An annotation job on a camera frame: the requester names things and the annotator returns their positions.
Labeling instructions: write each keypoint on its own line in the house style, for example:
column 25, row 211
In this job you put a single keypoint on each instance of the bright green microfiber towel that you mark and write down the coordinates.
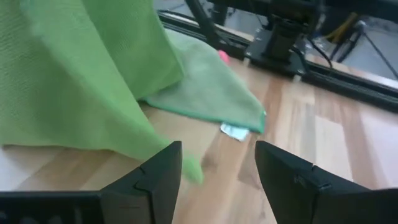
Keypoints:
column 62, row 77

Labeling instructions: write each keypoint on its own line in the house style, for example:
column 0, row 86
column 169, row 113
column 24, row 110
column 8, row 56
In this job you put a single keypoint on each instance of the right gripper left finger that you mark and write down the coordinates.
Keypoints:
column 146, row 199

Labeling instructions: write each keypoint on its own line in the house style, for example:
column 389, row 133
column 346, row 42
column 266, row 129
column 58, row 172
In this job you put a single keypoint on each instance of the pink microfiber towel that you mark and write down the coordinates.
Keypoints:
column 224, row 56

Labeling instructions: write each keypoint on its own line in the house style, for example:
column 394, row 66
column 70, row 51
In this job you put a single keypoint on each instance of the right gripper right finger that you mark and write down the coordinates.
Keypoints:
column 298, row 193

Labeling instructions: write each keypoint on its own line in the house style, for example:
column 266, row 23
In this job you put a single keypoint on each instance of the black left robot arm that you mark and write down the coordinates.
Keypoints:
column 283, row 40

